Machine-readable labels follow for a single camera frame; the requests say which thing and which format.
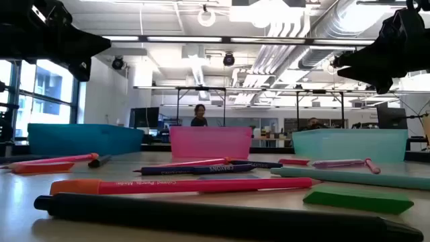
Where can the black ceiling camera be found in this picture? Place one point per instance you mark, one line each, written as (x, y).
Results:
(117, 63)
(228, 60)
(339, 61)

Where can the black aluminium table frame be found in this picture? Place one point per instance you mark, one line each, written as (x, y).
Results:
(268, 150)

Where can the green eraser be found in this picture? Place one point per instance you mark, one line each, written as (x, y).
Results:
(356, 201)

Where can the teal pen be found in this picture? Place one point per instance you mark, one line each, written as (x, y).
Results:
(352, 178)

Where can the blue eraser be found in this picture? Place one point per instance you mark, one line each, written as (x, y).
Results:
(231, 176)

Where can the blue plastic bin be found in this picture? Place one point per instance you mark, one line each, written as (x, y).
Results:
(84, 139)

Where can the orange eraser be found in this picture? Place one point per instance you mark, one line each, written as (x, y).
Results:
(43, 167)

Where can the large glass window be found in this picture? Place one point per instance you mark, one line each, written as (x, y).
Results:
(50, 84)

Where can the light purple pen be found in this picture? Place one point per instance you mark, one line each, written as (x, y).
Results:
(336, 163)

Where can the black articulated stand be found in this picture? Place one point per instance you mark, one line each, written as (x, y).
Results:
(415, 117)

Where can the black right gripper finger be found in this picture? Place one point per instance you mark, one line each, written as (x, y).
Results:
(384, 84)
(369, 60)

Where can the teal plastic bin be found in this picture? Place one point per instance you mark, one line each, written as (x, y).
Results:
(349, 145)

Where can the overhead light bar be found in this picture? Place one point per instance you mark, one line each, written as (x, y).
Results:
(235, 39)

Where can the pink plastic bin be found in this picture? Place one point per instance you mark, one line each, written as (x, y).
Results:
(211, 142)

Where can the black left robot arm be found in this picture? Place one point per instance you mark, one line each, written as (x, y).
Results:
(8, 33)

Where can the black metal rig frame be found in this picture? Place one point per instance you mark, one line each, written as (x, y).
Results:
(201, 88)
(319, 91)

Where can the black computer monitor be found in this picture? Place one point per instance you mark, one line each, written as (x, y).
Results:
(144, 117)
(391, 118)

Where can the black pen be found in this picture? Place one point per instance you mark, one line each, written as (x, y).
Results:
(97, 162)
(201, 215)

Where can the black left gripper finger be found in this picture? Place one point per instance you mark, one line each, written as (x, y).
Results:
(89, 45)
(80, 70)

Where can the black equipment rack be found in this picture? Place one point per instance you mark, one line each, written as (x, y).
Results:
(6, 131)

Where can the pink eraser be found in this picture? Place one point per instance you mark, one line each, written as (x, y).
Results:
(294, 161)

